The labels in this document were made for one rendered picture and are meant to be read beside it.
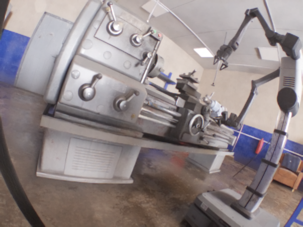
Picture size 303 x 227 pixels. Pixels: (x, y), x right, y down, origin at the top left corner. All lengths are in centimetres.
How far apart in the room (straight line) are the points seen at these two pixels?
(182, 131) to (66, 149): 96
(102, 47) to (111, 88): 29
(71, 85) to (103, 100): 21
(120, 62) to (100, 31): 26
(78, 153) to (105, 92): 46
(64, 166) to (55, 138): 22
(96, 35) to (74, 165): 88
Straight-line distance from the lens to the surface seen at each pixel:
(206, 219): 105
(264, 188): 106
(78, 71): 80
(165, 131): 140
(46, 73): 418
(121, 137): 95
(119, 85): 86
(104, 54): 97
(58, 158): 104
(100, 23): 101
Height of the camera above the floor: 69
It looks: 2 degrees down
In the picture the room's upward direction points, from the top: 21 degrees clockwise
